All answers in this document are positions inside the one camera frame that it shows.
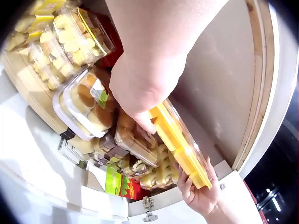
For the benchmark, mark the person's right fingers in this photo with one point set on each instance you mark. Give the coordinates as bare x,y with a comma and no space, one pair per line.
183,173

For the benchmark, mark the full shop shelf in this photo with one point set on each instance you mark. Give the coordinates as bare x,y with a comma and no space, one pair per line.
77,44

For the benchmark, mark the person's right hand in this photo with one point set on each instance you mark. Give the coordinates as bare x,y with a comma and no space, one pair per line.
201,198

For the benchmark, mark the person's right thumb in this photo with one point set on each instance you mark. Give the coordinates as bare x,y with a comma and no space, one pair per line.
213,173

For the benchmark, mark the person's left fingers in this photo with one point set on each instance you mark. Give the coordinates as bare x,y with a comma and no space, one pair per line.
147,122

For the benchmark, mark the person's left hand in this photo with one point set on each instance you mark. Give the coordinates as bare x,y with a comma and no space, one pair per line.
149,51

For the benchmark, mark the yellow tray pastry packet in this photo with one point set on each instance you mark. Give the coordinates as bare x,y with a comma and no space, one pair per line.
172,135

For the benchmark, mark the metal latch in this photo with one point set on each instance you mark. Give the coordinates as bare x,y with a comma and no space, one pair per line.
149,207

